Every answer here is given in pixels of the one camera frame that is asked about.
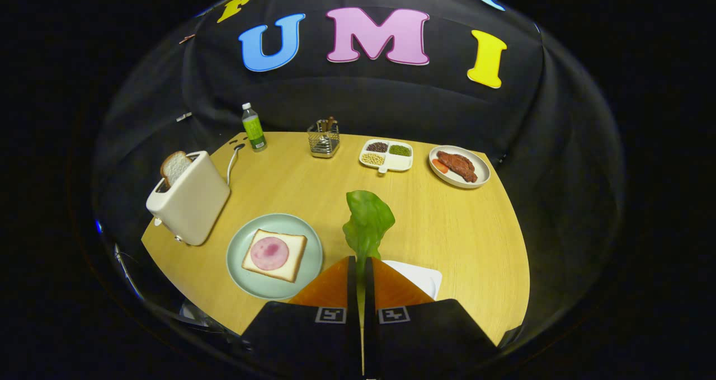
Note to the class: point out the brown meat steak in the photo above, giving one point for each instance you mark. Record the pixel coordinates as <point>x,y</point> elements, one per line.
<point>458,165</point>

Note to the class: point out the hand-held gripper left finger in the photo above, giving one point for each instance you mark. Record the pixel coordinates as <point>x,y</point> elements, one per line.
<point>352,290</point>

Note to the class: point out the white divided dish of beans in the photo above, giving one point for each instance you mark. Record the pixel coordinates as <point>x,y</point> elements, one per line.
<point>400,162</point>

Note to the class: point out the orange sausage slice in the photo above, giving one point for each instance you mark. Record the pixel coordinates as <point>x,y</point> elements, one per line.
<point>439,166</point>

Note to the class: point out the silver cloth clip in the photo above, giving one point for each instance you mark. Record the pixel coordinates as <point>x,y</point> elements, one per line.
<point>183,116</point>

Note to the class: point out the green label plastic bottle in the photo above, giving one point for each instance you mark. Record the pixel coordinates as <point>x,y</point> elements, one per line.
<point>254,134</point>

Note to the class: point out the plain toast bread slice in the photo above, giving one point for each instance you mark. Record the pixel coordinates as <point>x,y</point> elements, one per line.
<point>176,167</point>

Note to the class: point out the white round plate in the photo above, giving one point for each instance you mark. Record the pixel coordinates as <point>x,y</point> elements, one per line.
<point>480,164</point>

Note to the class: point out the pale green round plate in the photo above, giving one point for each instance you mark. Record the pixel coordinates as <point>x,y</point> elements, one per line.
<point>240,257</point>

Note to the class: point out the pink ham slice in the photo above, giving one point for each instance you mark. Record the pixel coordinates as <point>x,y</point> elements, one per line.
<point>269,253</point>

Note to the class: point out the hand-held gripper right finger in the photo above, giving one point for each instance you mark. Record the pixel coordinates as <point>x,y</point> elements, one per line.
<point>369,296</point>

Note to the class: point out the green lettuce leaf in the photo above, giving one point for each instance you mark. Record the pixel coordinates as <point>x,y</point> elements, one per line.
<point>366,217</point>

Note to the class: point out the red cloth clip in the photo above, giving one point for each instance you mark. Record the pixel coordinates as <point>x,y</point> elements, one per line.
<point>187,37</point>

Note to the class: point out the white square plate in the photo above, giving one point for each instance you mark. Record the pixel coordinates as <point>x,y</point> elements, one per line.
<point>419,276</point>

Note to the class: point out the bread slice under ham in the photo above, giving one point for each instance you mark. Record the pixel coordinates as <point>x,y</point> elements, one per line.
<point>295,251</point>

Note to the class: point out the white toaster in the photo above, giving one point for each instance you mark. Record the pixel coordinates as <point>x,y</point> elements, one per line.
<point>190,206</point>

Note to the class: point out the black backdrop cloth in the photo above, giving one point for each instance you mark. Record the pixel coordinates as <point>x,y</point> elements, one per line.
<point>335,100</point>

